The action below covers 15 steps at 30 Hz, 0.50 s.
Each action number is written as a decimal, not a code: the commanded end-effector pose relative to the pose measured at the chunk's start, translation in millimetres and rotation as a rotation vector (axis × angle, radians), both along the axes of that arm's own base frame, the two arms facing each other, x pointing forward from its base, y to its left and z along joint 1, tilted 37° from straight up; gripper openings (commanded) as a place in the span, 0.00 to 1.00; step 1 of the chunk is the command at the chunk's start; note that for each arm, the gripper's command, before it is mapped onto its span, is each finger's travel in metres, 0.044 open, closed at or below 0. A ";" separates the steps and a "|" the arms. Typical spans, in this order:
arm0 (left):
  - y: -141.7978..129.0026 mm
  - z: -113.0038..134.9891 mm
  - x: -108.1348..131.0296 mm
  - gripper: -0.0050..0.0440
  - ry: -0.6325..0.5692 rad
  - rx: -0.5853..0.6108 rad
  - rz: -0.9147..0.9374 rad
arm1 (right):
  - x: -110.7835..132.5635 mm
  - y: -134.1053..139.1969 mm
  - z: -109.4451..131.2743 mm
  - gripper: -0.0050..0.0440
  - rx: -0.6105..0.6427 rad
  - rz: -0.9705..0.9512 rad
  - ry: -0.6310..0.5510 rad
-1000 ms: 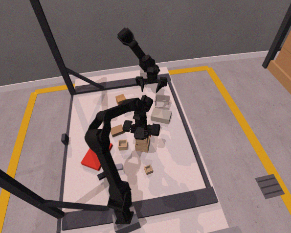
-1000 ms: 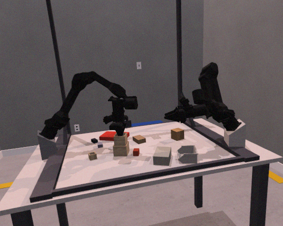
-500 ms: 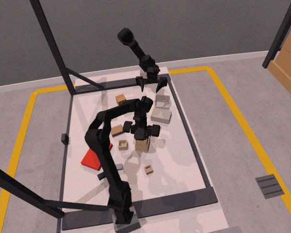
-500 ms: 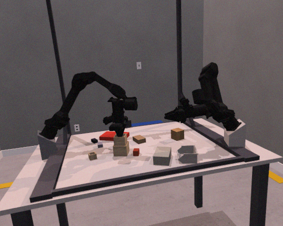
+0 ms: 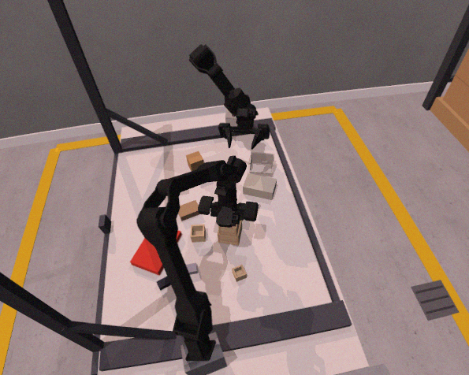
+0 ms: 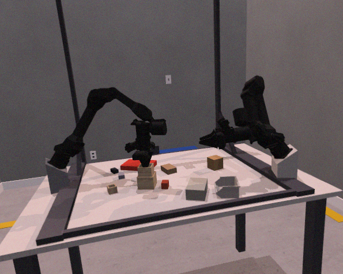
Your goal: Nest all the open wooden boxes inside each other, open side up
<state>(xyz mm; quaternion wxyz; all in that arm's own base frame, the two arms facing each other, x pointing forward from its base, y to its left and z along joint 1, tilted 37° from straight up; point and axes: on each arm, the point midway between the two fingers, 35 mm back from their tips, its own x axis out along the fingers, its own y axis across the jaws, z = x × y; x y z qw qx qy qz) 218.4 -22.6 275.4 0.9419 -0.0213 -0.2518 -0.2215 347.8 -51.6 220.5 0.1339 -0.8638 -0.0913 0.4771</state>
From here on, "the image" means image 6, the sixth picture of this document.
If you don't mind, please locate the red flat rectangular board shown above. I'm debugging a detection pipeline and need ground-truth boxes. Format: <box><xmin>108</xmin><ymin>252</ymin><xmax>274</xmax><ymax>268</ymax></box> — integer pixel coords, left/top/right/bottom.
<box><xmin>120</xmin><ymin>159</ymin><xmax>157</xmax><ymax>171</ymax></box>

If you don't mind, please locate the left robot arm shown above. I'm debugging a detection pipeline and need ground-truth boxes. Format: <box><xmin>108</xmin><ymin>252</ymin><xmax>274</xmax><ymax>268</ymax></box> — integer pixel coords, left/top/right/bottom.
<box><xmin>216</xmin><ymin>75</ymin><xmax>293</xmax><ymax>159</ymax></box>

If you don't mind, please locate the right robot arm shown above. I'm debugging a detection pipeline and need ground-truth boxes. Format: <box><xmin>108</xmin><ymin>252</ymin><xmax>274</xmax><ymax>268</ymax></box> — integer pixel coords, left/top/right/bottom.
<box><xmin>47</xmin><ymin>87</ymin><xmax>167</xmax><ymax>169</ymax></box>

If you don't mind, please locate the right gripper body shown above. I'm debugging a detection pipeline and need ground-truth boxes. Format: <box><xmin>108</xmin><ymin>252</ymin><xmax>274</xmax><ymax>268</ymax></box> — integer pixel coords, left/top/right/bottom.
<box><xmin>132</xmin><ymin>135</ymin><xmax>155</xmax><ymax>160</ymax></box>

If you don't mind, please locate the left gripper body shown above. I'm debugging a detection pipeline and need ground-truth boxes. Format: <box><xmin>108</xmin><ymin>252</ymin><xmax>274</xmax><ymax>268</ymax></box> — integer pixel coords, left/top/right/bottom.
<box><xmin>215</xmin><ymin>127</ymin><xmax>238</xmax><ymax>149</ymax></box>

